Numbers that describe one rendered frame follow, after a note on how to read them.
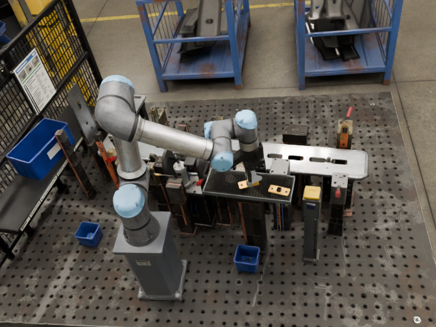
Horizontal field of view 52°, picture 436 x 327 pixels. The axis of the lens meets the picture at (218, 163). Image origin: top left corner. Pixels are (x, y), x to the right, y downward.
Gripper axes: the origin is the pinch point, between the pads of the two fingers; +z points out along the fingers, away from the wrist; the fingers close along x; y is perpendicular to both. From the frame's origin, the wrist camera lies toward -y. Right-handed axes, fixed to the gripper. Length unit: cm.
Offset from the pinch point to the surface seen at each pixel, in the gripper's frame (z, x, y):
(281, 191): 1.3, -8.2, 12.0
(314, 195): 1.6, -13.6, 23.8
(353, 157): 18, 15, 53
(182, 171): 8.8, 22.5, -26.8
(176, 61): 102, 264, -22
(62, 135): 0, 56, -82
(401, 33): 117, 253, 206
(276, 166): 6.6, 10.9, 14.6
